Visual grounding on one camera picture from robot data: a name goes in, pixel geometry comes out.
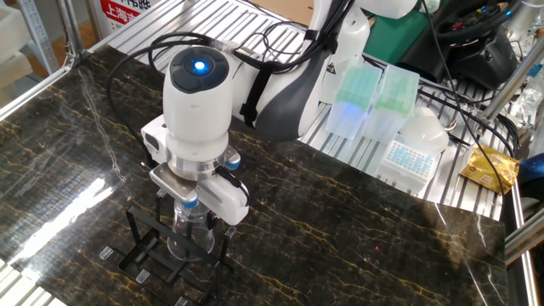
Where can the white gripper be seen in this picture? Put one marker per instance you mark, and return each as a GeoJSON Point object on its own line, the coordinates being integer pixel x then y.
{"type": "Point", "coordinates": [225, 202]}

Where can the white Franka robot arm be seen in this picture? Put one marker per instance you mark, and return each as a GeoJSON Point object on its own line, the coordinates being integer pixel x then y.
{"type": "Point", "coordinates": [195, 119]}

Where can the green pipette tip box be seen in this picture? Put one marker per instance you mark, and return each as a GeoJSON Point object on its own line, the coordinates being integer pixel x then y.
{"type": "Point", "coordinates": [357, 85]}
{"type": "Point", "coordinates": [397, 93]}

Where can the blue pipette tip box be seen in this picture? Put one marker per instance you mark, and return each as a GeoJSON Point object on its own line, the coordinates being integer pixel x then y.
{"type": "Point", "coordinates": [406, 163]}

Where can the red and white sign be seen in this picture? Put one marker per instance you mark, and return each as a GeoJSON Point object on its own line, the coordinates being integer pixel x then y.
{"type": "Point", "coordinates": [123, 15]}

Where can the brown cardboard sheet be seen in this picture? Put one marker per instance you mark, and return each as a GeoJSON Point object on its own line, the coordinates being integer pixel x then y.
{"type": "Point", "coordinates": [289, 8]}

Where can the white translucent plastic lid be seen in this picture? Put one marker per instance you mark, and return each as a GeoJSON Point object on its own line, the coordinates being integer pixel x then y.
{"type": "Point", "coordinates": [425, 132]}

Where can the perforated metal shelf upright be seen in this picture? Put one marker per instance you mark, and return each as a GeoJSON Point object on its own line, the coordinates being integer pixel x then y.
{"type": "Point", "coordinates": [40, 40]}

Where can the green board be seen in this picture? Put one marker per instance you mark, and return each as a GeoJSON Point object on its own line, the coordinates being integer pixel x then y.
{"type": "Point", "coordinates": [395, 38]}

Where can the white foam box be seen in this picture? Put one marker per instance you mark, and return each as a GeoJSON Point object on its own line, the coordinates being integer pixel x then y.
{"type": "Point", "coordinates": [13, 38]}

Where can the gold foil packet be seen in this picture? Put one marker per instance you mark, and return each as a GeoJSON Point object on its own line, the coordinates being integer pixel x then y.
{"type": "Point", "coordinates": [489, 168]}

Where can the black racing steering wheel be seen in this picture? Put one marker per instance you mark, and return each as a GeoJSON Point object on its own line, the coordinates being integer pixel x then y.
{"type": "Point", "coordinates": [480, 59]}

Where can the dark blue object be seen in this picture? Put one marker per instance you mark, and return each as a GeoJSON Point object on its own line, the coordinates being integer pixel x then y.
{"type": "Point", "coordinates": [533, 174]}

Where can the clear plastic bag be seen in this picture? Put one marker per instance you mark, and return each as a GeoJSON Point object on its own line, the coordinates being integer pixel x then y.
{"type": "Point", "coordinates": [529, 100]}

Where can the aluminium frame post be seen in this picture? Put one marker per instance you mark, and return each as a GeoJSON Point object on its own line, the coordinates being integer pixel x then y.
{"type": "Point", "coordinates": [510, 85]}

